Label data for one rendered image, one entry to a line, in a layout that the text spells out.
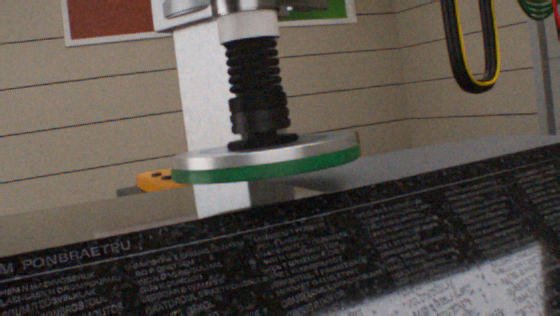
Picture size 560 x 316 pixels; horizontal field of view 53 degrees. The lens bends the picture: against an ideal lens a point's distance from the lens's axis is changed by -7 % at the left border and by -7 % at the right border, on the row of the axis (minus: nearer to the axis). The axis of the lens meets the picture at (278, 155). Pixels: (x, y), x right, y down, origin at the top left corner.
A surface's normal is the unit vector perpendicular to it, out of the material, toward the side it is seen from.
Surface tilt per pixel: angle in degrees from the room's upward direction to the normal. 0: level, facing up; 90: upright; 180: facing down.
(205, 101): 90
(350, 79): 90
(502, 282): 45
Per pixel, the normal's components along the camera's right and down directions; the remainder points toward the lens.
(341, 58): 0.41, 0.03
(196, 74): -0.59, 0.15
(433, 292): 0.21, -0.68
